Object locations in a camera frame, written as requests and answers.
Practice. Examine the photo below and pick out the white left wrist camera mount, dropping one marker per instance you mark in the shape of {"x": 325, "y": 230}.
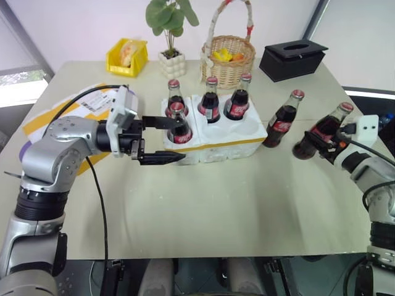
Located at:
{"x": 123, "y": 108}

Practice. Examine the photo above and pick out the glass cola bottle red cap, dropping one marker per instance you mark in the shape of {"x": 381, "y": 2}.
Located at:
{"x": 281, "y": 123}
{"x": 324, "y": 124}
{"x": 176, "y": 98}
{"x": 210, "y": 105}
{"x": 237, "y": 105}
{"x": 180, "y": 129}

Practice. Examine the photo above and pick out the orange toy fruit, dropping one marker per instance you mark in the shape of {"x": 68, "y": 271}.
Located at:
{"x": 238, "y": 57}

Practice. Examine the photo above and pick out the yellow plastic bin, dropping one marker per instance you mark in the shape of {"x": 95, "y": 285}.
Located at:
{"x": 123, "y": 69}

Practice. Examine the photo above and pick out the green leafy plant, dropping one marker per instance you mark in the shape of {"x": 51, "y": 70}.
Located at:
{"x": 168, "y": 15}

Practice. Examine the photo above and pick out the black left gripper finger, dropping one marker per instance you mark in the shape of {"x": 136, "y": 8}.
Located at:
{"x": 160, "y": 157}
{"x": 160, "y": 122}

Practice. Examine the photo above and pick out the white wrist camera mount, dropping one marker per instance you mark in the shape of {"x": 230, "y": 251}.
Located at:
{"x": 123, "y": 108}
{"x": 367, "y": 128}

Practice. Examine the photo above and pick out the dark window frame bar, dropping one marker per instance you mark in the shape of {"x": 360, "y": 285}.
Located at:
{"x": 27, "y": 41}

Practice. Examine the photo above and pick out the black tissue box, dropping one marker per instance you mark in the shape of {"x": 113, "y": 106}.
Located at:
{"x": 290, "y": 64}

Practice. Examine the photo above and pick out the grey window frame bar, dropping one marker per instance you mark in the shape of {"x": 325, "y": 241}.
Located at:
{"x": 317, "y": 18}

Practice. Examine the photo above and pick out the bread roll toy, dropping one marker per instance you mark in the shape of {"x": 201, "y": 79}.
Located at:
{"x": 127, "y": 53}

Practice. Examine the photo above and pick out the blue water bottle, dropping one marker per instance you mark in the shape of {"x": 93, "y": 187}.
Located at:
{"x": 388, "y": 120}

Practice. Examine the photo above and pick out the white bubble plant pot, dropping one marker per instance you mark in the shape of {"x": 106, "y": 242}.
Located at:
{"x": 172, "y": 66}

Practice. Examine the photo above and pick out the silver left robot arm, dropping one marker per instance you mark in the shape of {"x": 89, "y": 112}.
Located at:
{"x": 40, "y": 154}

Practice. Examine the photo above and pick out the yellow toy fruit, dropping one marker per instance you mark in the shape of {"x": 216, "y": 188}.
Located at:
{"x": 222, "y": 55}

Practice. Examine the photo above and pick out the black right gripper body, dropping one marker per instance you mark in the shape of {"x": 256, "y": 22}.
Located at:
{"x": 338, "y": 143}

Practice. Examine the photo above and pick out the grey rounded shape under table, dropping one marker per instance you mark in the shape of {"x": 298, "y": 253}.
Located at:
{"x": 155, "y": 280}
{"x": 243, "y": 277}

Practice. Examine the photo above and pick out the dark side desk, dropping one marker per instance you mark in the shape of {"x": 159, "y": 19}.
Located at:
{"x": 370, "y": 108}

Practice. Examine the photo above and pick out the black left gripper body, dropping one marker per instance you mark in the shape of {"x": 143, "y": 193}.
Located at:
{"x": 135, "y": 132}

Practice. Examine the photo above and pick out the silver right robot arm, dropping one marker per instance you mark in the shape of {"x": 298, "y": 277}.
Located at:
{"x": 373, "y": 175}

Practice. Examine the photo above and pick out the black bracket under table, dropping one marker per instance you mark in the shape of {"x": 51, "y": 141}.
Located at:
{"x": 112, "y": 277}
{"x": 277, "y": 274}

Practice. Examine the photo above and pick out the white foam crate yellow tape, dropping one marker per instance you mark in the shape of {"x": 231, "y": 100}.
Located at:
{"x": 234, "y": 135}

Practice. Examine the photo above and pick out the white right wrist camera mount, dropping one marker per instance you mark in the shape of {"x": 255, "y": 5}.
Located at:
{"x": 367, "y": 128}

